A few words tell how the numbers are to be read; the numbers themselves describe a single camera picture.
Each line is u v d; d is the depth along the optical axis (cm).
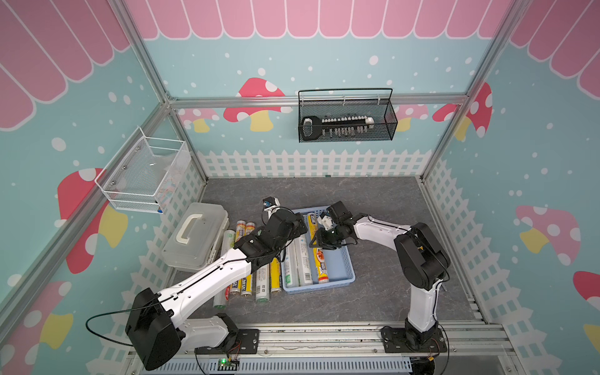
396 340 75
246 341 74
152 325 39
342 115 92
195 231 87
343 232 73
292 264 87
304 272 85
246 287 83
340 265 90
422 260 51
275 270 86
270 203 68
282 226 57
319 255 87
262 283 83
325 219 89
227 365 73
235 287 83
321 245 84
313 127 90
